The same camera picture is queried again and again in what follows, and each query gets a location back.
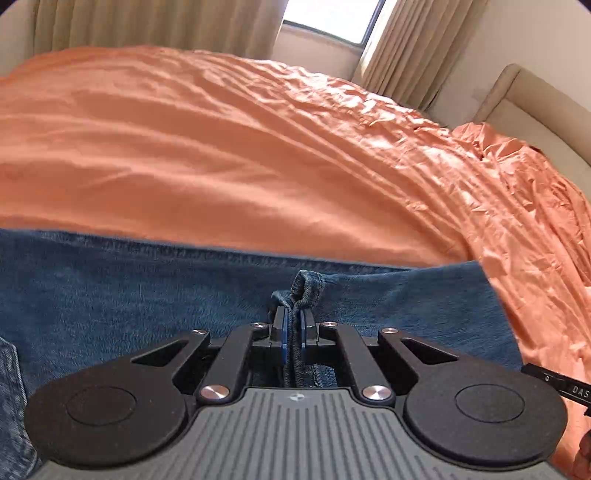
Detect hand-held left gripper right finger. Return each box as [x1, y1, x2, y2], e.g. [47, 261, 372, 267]
[300, 307, 461, 409]

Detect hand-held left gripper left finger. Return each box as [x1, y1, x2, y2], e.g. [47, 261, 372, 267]
[131, 306, 291, 407]

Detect blue denim pants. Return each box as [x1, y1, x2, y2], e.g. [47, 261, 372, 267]
[0, 227, 526, 480]

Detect crumpled orange duvet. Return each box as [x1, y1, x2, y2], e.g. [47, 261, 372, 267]
[451, 121, 591, 407]

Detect orange bed sheet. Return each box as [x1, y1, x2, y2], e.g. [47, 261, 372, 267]
[0, 45, 591, 478]

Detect beige bed headboard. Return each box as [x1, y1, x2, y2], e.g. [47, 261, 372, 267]
[475, 64, 591, 168]

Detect beige curtain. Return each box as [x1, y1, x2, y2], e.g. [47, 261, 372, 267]
[353, 0, 490, 112]
[33, 0, 291, 60]

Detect dark framed window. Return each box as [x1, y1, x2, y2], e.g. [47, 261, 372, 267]
[281, 0, 387, 48]

